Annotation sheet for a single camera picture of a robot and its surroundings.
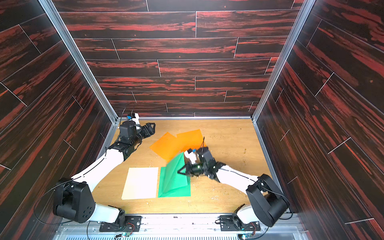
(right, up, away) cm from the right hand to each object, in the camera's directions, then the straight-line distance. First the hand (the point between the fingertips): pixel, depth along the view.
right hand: (179, 169), depth 81 cm
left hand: (-16, +25, +4) cm, 30 cm away
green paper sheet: (-1, +4, +2) cm, 5 cm away
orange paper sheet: (+6, +15, +27) cm, 32 cm away
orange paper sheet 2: (-11, +10, +28) cm, 32 cm away
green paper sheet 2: (-4, -8, 0) cm, 9 cm away
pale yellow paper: (-23, -9, +6) cm, 26 cm away
